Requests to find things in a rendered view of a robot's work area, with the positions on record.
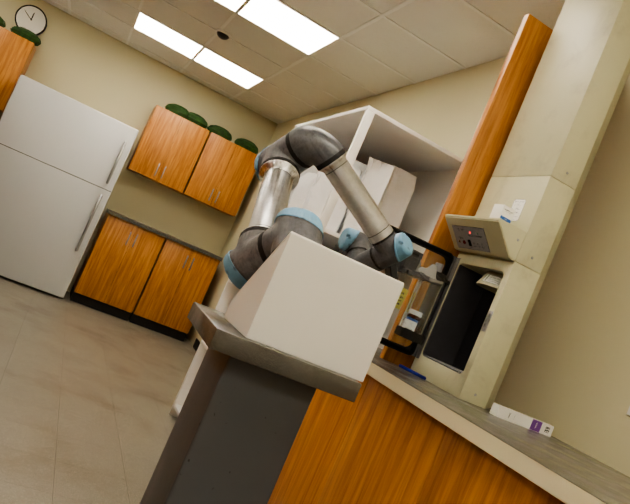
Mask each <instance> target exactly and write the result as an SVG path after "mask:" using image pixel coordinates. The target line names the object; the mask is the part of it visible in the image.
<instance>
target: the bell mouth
mask: <svg viewBox="0 0 630 504"><path fill-rule="evenodd" d="M502 278H503V275H502V274H499V273H496V272H492V271H488V272H487V273H486V274H485V275H484V276H483V277H482V278H481V279H480V280H478V281H477V282H476V284H477V285H479V286H480V287H482V288H484V289H486V290H488V291H490V292H493V293H495V294H496V292H497V290H498V287H499V285H500V282H501V280H502Z"/></svg>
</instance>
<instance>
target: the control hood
mask: <svg viewBox="0 0 630 504"><path fill-rule="evenodd" d="M445 218H446V221H447V225H448V228H449V231H450V235H451V238H452V241H453V245H454V248H455V249H456V250H458V251H460V252H466V253H472V254H477V255H483V256H489V257H494V258H500V259H506V260H511V261H514V260H516V257H517V255H518V252H519V250H520V248H521V245H522V243H523V240H524V238H525V236H526V232H525V231H523V230H521V229H519V228H517V227H515V226H514V225H512V224H510V223H508V222H506V221H504V220H502V219H501V218H489V217H477V216H465V215H453V214H447V215H445ZM452 225H458V226H467V227H476V228H484V232H485V235H486V239H487V242H488V246H489V249H490V252H484V251H478V250H472V249H466V248H460V247H458V244H457V241H456V238H455V234H454V231H453V228H452Z"/></svg>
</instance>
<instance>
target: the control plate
mask: <svg viewBox="0 0 630 504"><path fill-rule="evenodd" d="M452 228H453V231H454V234H455V238H456V241H457V244H458V247H460V248H466V249H472V250H478V251H484V252H490V249H489V246H488V242H487V239H486V235H485V232H484V228H476V227H467V226H458V225H452ZM469 231H470V232H471V234H470V233H469ZM476 232H478V235H477V234H476ZM459 240H460V241H461V243H460V242H459ZM463 240H465V242H466V244H464V243H463ZM468 240H470V241H471V244H472V246H469V243H468ZM473 242H475V244H473ZM477 243H479V245H477ZM482 243H483V245H481V244H482Z"/></svg>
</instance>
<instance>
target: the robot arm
mask: <svg viewBox="0 0 630 504"><path fill-rule="evenodd" d="M346 154H347V152H346V150H345V149H344V148H343V146H342V145H341V143H340V142H339V141H338V140H337V139H336V138H335V137H334V136H332V135H331V134H330V133H328V132H327V131H325V130H323V129H321V128H318V127H315V126H310V125H304V126H299V127H296V128H294V129H293V130H291V131H290V132H289V133H287V134H286V135H284V136H283V137H281V138H280V139H279V140H277V141H276V142H274V143H273V144H271V145H270V146H268V147H266V148H264V149H263V150H262V151H261V152H260V153H259V154H258V155H257V156H256V158H255V162H254V169H255V170H256V175H257V177H258V179H259V180H260V182H261V186H260V189H259V193H258V196H257V199H256V203H255V206H254V210H253V213H252V216H251V220H250V223H249V227H247V228H245V229H244V230H243V231H242V232H241V234H240V236H239V239H238V243H237V246H236V247H235V248H234V249H233V250H230V251H229V252H228V253H227V254H226V255H225V257H224V260H223V265H224V269H225V272H226V274H227V276H228V278H229V279H230V281H231V282H232V283H233V284H234V285H235V286H236V287H237V288H238V289H241V288H242V287H243V286H244V285H245V284H246V282H247V281H248V280H249V279H250V278H251V277H252V276H253V274H254V273H255V272H256V271H257V270H258V269H259V268H260V266H261V265H262V264H263V263H264V262H265V261H266V260H267V258H268V257H269V256H270V255H271V254H272V253H273V252H274V250H275V249H276V248H277V247H278V246H279V245H280V244H281V242H282V241H283V240H284V239H285V238H286V237H287V236H288V234H289V233H290V232H291V231H292V232H295V233H297V234H299V235H301V236H303V237H305V238H307V239H310V240H312V241H314V242H316V243H318V244H320V245H322V240H323V238H324V234H323V225H322V222H321V220H320V218H319V217H318V216H317V215H316V214H314V213H313V212H311V211H309V210H307V209H304V208H299V207H289V208H287V206H288V202H289V197H290V193H291V190H293V189H294V188H295V187H296V186H297V185H298V182H299V178H300V174H301V173H302V172H304V171H305V170H307V169H308V168H310V167H311V166H313V165H314V166H315V167H316V168H317V170H318V171H319V172H323V173H324V174H325V175H326V177H327V178H328V180H329V181H330V183H331V184H332V186H333V187H334V189H335V190H336V192H337V193H338V195H339V196H340V197H341V199H342V200H343V202H344V203H345V205H346V206H347V208H348V209H349V211H350V212H351V214H352V215H353V217H354V218H355V220H356V221H357V223H358V224H359V226H360V227H361V229H362V230H363V232H364V233H363V232H361V231H359V230H356V229H353V228H350V227H348V228H346V229H344V230H343V231H342V233H341V234H340V237H339V239H338V247H339V248H340V249H341V250H343V251H346V257H349V258H351V259H353V260H355V261H357V262H359V263H362V264H364V265H366V266H368V267H370V268H372V269H375V270H377V271H379V272H380V271H382V270H384V269H385V275H387V276H390V277H392V278H394V279H396V280H398V273H397V272H399V273H402V274H404V275H407V276H410V277H413V278H415V279H422V280H425V281H427V282H430V283H432V284H435V285H442V284H443V282H441V281H438V280H436V273H437V266H436V265H435V264H431V265H430V266H429V267H428V268H424V267H421V261H420V260H422V257H423V255H424V254H423V253H420V252H418V251H416V250H414V249H413V245H412V242H411V240H410V238H409V237H408V236H406V234H405V233H402V232H401V233H397V234H396V233H395V231H394V230H393V229H392V227H391V226H390V224H389V223H388V221H387V219H386V218H385V216H384V215H383V213H382V212H381V210H380V209H379V207H378V206H377V204H376V203H375V201H374V200H373V198H372V197H371V195H370V194H369V192H368V191H367V189H366V188H365V186H364V184H363V183H362V181H361V180H360V178H359V177H358V175H357V174H356V172H355V171H354V169H353V168H352V166H351V165H350V163H349V162H348V160H347V159H346ZM419 272H421V273H419ZM422 273H424V274H426V275H424V274H422Z"/></svg>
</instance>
